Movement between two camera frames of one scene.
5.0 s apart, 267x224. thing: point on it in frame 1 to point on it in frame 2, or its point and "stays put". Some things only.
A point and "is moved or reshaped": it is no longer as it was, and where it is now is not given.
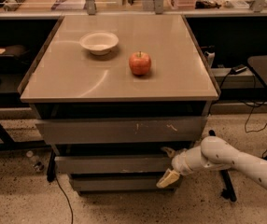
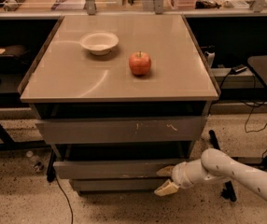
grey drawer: (112, 164) is moved or reshaped
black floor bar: (228, 192) stays put
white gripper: (178, 162) to (179, 175)
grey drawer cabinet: (109, 129) stays put
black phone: (238, 68) stays put
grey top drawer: (123, 130) stays put
